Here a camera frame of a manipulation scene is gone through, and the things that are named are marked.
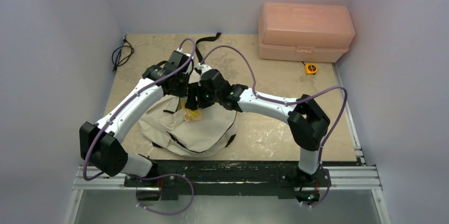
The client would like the orange banana picture card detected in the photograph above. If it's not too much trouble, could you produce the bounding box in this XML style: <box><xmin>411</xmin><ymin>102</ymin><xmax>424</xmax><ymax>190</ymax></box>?
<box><xmin>184</xmin><ymin>109</ymin><xmax>202</xmax><ymax>122</ymax></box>

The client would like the beige canvas backpack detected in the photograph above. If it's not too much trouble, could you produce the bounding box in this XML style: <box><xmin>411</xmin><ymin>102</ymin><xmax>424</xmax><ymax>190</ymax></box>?
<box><xmin>138</xmin><ymin>32</ymin><xmax>240</xmax><ymax>158</ymax></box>

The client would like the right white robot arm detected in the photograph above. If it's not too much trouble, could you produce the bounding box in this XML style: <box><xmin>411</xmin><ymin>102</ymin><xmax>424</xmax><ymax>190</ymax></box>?
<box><xmin>194</xmin><ymin>64</ymin><xmax>330</xmax><ymax>185</ymax></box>

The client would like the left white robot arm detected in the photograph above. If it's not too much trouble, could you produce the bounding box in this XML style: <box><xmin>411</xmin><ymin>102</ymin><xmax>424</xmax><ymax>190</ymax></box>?
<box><xmin>79</xmin><ymin>48</ymin><xmax>195</xmax><ymax>186</ymax></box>

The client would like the yellow tape measure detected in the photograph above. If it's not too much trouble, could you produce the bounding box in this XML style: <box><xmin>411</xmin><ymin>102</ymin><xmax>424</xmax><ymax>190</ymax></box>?
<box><xmin>304</xmin><ymin>64</ymin><xmax>318</xmax><ymax>75</ymax></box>

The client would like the pink plastic storage box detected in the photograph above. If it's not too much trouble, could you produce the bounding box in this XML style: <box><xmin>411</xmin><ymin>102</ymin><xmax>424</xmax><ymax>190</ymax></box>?
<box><xmin>258</xmin><ymin>3</ymin><xmax>355</xmax><ymax>63</ymax></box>

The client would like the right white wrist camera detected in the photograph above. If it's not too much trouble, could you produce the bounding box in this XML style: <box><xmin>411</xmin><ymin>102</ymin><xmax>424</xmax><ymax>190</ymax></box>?
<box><xmin>194</xmin><ymin>62</ymin><xmax>212</xmax><ymax>75</ymax></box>

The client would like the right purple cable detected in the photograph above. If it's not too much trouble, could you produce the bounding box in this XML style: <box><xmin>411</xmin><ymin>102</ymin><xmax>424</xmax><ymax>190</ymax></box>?
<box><xmin>200</xmin><ymin>44</ymin><xmax>348</xmax><ymax>209</ymax></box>

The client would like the black coiled cable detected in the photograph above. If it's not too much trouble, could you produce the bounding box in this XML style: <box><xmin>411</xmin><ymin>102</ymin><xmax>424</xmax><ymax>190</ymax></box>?
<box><xmin>111</xmin><ymin>35</ymin><xmax>135</xmax><ymax>72</ymax></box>

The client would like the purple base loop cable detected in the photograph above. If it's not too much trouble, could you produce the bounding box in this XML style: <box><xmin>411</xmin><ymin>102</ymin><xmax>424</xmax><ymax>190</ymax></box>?
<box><xmin>135</xmin><ymin>173</ymin><xmax>195</xmax><ymax>216</ymax></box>

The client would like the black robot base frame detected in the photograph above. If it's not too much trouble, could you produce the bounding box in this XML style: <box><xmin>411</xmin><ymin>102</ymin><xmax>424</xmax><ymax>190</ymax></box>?
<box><xmin>124</xmin><ymin>160</ymin><xmax>331</xmax><ymax>204</ymax></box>

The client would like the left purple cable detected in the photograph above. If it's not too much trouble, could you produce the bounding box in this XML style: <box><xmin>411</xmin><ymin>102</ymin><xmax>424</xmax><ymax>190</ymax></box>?
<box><xmin>82</xmin><ymin>38</ymin><xmax>197</xmax><ymax>182</ymax></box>

